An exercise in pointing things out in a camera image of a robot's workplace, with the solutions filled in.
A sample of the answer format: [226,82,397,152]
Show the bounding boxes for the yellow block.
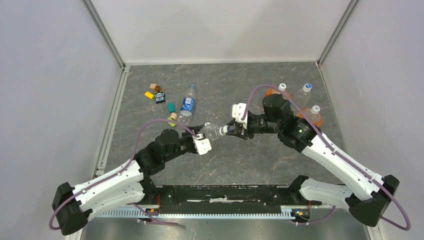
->
[144,91,155,100]

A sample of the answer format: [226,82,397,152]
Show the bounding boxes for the lying blue label bottle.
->
[177,85,196,126]

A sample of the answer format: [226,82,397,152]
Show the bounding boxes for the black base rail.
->
[140,184,320,215]

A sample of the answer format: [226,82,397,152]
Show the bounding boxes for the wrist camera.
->
[192,133,212,156]
[231,103,248,129]

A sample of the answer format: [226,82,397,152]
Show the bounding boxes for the orange bottle right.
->
[302,105,323,127]

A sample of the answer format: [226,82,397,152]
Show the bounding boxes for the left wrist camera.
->
[192,133,212,156]

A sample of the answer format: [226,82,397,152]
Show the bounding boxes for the orange bottle left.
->
[264,83,292,100]

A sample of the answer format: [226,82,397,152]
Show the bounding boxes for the orange bottle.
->
[302,105,323,127]
[264,83,292,100]

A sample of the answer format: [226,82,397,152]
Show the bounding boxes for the teal block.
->
[167,103,175,114]

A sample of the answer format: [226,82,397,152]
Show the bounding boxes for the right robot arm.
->
[226,94,400,227]

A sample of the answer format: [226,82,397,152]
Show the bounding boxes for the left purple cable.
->
[48,118,204,231]

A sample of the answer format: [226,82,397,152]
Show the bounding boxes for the tan cylinder block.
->
[169,112,178,121]

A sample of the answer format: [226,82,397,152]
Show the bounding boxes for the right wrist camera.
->
[231,103,248,129]

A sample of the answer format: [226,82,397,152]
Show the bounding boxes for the white cable tray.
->
[98,206,306,220]

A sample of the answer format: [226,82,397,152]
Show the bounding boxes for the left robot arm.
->
[49,125,207,236]

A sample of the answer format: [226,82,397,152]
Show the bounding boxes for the clear bottle white cap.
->
[292,83,312,109]

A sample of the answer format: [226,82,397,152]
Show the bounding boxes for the clear plastic bottle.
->
[203,122,224,141]

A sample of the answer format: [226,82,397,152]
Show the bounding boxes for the green block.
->
[167,120,177,127]

